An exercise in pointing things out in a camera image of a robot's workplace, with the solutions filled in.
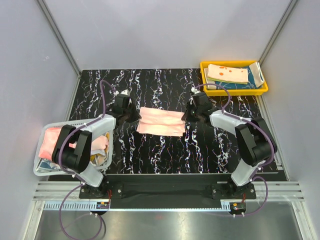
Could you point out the aluminium frame rail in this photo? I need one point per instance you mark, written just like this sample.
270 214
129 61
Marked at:
64 195

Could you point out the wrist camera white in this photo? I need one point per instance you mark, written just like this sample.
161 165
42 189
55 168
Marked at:
125 92
194 91

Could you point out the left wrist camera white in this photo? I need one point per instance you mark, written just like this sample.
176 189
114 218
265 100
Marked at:
125 92

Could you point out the cream yellow towel in basket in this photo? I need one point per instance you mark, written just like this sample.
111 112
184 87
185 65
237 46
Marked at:
100 157

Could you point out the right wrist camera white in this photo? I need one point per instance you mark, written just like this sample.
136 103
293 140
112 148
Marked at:
194 91

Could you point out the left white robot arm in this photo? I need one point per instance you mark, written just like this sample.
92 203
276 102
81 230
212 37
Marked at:
72 151

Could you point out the yellow plastic tray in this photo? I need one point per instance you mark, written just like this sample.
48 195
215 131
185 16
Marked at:
232 92

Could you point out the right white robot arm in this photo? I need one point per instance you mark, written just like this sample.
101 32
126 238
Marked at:
255 142

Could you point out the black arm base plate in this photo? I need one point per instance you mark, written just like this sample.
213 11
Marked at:
213 185

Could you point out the teal beige Doraemon towel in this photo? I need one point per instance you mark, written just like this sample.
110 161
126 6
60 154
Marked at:
255 80

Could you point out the orange white patterned towel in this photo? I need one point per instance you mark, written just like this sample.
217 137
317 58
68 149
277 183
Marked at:
226 74

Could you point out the grey plastic laundry basket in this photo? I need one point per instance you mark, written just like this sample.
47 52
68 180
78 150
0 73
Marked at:
42 172

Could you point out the pink towel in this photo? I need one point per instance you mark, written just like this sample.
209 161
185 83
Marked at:
49 142
161 122

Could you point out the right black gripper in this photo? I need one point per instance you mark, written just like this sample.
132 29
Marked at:
186 117

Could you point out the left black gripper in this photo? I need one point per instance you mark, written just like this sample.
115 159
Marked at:
136 116

